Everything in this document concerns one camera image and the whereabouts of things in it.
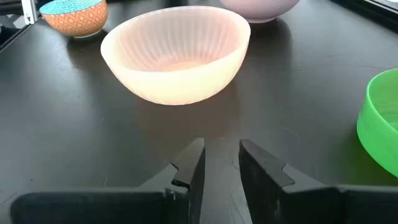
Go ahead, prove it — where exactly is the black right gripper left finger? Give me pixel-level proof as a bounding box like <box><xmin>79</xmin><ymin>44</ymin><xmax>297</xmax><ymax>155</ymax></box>
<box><xmin>10</xmin><ymin>138</ymin><xmax>206</xmax><ymax>224</ymax></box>

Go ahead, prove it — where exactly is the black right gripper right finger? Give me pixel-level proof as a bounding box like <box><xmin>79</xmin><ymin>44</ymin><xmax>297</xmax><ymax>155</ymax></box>
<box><xmin>238</xmin><ymin>138</ymin><xmax>398</xmax><ymax>224</ymax></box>

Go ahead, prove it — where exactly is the peach translucent ribbed bowl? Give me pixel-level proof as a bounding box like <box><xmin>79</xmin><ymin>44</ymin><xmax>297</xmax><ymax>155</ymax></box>
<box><xmin>100</xmin><ymin>5</ymin><xmax>251</xmax><ymax>106</ymax></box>

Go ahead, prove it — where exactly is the green round lid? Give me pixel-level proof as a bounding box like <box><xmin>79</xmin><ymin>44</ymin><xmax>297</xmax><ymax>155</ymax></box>
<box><xmin>356</xmin><ymin>68</ymin><xmax>398</xmax><ymax>178</ymax></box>

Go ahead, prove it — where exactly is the black table mat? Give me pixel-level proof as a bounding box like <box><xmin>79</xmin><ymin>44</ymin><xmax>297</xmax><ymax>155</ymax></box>
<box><xmin>0</xmin><ymin>0</ymin><xmax>398</xmax><ymax>224</ymax></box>

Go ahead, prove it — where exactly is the lilac pink bowl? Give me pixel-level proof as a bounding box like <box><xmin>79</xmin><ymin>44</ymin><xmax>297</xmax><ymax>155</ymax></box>
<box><xmin>219</xmin><ymin>0</ymin><xmax>301</xmax><ymax>24</ymax></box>

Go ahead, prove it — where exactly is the white bracket post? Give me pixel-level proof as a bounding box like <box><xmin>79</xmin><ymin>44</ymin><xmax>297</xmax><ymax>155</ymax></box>
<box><xmin>21</xmin><ymin>0</ymin><xmax>39</xmax><ymax>25</ymax></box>

